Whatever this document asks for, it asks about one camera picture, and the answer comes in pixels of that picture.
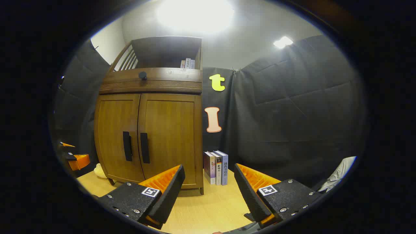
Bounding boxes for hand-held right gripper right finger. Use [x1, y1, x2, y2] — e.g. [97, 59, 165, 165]
[234, 163, 322, 229]

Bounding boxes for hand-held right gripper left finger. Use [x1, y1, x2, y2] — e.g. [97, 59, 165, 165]
[97, 164, 186, 229]

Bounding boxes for wooden cabinet door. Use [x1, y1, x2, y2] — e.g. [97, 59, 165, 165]
[138, 93, 199, 189]
[95, 94, 145, 184]

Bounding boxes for wooden double-door shoe cabinet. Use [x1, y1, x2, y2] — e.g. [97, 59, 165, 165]
[94, 36, 204, 195]

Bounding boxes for wooden cabinet drawer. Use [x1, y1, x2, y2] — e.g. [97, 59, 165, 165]
[99, 68, 202, 95]

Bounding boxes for cream plush toy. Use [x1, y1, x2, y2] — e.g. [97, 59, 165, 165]
[94, 163, 108, 179]

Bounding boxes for blue grey book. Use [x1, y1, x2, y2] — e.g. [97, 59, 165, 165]
[214, 150, 228, 186]

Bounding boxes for white orange spine book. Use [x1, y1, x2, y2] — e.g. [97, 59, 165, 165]
[211, 152, 222, 186]

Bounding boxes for purple cover book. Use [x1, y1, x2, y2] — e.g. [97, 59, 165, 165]
[203, 151, 216, 185]

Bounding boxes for black backdrop cloth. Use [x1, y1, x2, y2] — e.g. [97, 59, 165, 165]
[54, 35, 368, 192]

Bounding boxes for white cloth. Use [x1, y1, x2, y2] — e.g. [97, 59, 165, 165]
[318, 156, 357, 192]

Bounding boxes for small ceiling light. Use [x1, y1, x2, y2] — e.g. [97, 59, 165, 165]
[273, 36, 293, 49]

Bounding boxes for large ceiling light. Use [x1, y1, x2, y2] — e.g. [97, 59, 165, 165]
[156, 0, 234, 33]

